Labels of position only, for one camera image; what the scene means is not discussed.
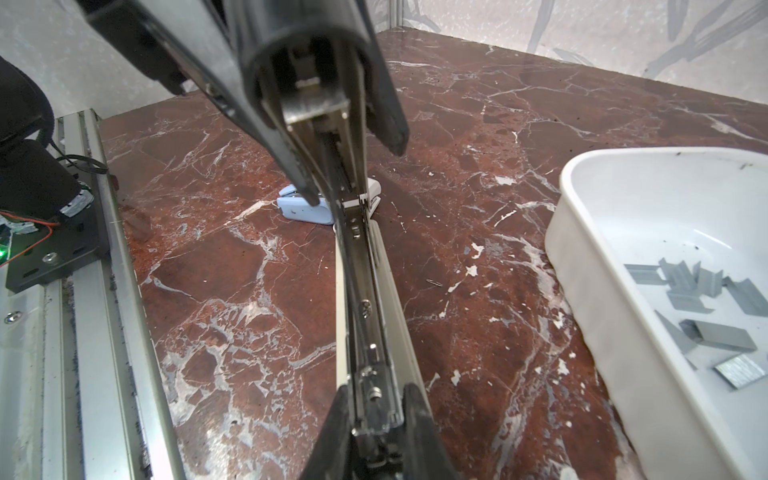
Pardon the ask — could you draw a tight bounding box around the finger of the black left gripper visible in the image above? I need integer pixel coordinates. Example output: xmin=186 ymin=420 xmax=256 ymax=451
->
xmin=354 ymin=0 xmax=410 ymax=157
xmin=76 ymin=1 xmax=319 ymax=206

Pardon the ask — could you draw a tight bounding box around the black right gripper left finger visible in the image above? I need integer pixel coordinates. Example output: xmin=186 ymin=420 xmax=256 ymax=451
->
xmin=299 ymin=385 xmax=352 ymax=480

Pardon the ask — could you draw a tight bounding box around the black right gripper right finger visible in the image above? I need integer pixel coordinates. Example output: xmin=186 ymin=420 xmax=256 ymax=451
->
xmin=403 ymin=383 xmax=459 ymax=480

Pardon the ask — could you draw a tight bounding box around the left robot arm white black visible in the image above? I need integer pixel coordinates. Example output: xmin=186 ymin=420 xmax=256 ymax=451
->
xmin=1 ymin=1 xmax=409 ymax=293

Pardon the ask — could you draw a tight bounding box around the blue staple remover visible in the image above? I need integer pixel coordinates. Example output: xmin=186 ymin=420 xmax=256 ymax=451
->
xmin=277 ymin=184 xmax=334 ymax=225

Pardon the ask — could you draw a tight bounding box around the green circuit board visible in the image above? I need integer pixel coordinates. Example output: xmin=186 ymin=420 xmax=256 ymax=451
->
xmin=0 ymin=233 xmax=11 ymax=266

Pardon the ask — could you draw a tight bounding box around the white plastic tray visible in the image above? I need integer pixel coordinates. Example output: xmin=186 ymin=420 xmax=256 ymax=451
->
xmin=545 ymin=147 xmax=767 ymax=479

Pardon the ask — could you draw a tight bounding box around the grey staple strips pile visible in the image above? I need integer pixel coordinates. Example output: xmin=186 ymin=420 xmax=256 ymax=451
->
xmin=625 ymin=259 xmax=767 ymax=391

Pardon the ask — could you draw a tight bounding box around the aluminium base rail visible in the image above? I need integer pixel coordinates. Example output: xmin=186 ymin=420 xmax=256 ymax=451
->
xmin=1 ymin=110 xmax=184 ymax=479

